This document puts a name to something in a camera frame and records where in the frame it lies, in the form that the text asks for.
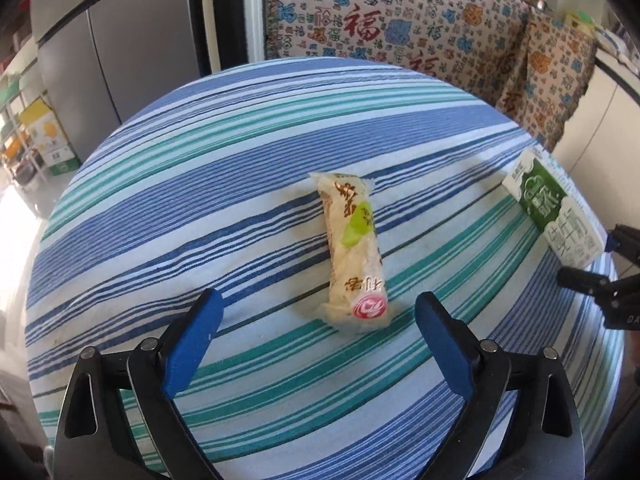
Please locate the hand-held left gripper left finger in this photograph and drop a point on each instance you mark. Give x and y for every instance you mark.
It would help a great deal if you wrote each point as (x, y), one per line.
(192, 340)

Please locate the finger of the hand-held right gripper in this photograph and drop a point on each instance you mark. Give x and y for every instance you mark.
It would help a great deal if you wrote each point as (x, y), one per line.
(625, 242)
(582, 280)

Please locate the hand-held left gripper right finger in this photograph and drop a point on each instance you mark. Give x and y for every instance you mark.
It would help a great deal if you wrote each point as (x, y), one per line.
(445, 345)

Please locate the milk carton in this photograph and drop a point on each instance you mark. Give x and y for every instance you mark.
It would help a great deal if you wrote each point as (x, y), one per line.
(550, 205)

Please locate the cream snack wrapper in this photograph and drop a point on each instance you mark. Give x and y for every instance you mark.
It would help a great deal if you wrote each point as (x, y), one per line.
(352, 255)

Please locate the white base cabinet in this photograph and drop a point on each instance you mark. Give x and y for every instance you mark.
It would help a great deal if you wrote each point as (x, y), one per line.
(600, 135)

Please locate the blue striped tablecloth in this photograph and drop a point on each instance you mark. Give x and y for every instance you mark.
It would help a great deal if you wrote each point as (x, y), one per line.
(225, 210)

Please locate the yellow green packet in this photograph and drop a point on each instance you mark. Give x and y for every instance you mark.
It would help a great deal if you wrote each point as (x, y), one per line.
(579, 21)

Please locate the yellow green cardboard box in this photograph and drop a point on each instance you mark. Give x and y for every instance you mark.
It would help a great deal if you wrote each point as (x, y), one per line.
(47, 135)

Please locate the grey refrigerator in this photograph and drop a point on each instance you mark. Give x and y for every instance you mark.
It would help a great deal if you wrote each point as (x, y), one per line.
(125, 45)

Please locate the large printed cloth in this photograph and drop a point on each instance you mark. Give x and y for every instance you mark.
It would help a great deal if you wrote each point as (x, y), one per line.
(390, 25)

